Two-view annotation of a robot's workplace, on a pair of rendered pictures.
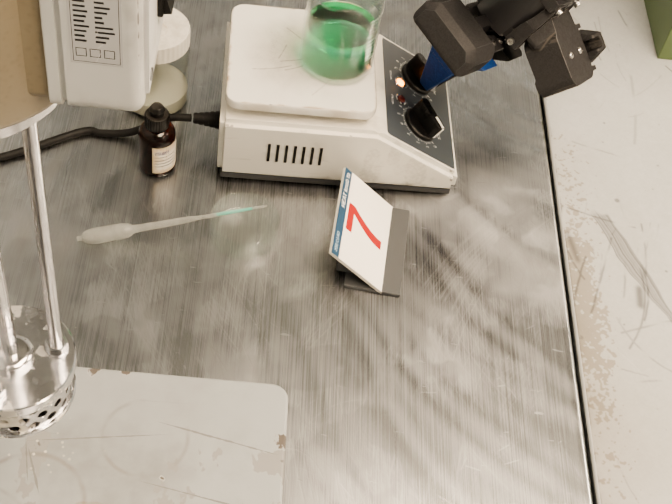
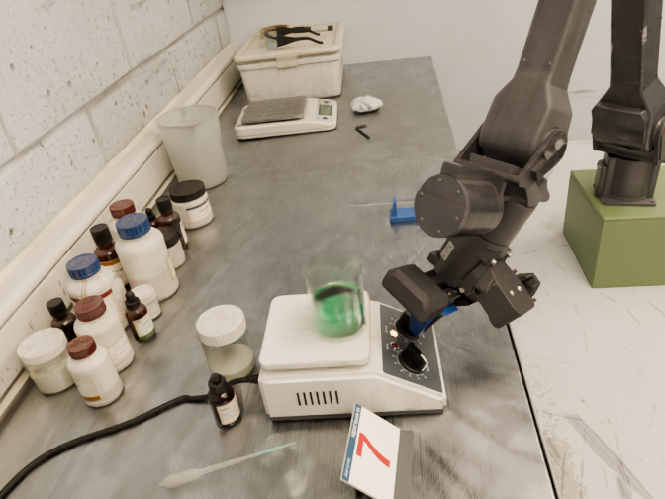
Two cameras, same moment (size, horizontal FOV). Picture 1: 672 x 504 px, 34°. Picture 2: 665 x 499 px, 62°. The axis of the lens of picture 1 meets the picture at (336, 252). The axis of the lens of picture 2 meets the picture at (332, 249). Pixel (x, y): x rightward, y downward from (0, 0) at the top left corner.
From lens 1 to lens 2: 0.32 m
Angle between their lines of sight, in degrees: 22
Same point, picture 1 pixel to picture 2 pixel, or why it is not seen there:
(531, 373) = not seen: outside the picture
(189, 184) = (248, 429)
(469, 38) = (424, 291)
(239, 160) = (279, 407)
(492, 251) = (484, 457)
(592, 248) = (569, 446)
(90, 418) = not seen: outside the picture
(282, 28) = (304, 307)
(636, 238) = (606, 432)
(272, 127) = (296, 379)
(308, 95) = (319, 352)
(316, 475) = not seen: outside the picture
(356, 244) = (366, 467)
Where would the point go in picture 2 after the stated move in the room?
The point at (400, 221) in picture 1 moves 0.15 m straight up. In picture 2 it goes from (406, 441) to (399, 333)
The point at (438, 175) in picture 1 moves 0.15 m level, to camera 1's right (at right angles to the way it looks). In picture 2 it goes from (430, 399) to (581, 411)
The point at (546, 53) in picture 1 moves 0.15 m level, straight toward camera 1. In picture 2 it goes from (491, 294) to (460, 405)
